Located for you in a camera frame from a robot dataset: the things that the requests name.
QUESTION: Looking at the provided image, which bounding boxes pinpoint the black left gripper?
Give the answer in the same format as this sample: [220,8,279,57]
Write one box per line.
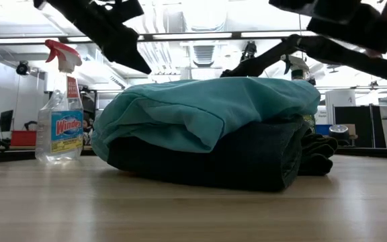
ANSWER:
[34,0,153,75]

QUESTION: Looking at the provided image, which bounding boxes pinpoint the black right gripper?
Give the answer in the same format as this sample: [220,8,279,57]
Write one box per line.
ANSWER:
[219,34,302,79]

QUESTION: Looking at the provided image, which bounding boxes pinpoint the turquoise shorts white mesh lining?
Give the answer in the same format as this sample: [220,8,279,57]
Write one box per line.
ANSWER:
[91,76,321,162]

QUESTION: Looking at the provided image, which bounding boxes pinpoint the dark blue denim jeans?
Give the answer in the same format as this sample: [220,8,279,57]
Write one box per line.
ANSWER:
[107,116,339,193]

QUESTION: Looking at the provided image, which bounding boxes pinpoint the black bin clear lid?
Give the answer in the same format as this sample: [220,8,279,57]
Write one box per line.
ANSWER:
[329,124,352,147]

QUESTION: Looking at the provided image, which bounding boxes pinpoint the small red bin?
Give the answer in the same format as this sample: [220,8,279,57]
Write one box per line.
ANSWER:
[10,130,37,147]

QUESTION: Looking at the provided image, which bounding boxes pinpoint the black ceiling spotlight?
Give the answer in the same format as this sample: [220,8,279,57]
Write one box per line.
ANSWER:
[15,60,30,77]
[240,41,258,63]

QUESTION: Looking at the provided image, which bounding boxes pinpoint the clear spray bottle green nozzle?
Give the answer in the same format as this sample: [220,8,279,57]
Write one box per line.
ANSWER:
[279,54,317,134]

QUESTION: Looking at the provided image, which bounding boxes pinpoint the black overhead light bar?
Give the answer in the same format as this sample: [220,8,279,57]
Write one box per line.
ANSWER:
[0,30,315,44]

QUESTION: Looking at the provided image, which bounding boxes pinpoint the Windex spray bottle red trigger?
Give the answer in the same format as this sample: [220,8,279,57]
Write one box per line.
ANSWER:
[34,39,85,164]

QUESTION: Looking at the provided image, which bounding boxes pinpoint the blue box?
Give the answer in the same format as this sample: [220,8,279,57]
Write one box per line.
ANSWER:
[314,124,333,136]

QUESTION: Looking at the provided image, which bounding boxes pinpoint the black partition panel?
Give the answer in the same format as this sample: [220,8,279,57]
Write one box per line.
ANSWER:
[333,105,387,149]

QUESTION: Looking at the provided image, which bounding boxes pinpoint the black computer monitor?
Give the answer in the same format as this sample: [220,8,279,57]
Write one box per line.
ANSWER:
[0,109,15,133]

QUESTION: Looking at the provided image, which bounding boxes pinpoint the black aluminium table frame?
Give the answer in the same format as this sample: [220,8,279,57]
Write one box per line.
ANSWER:
[0,147,387,165]

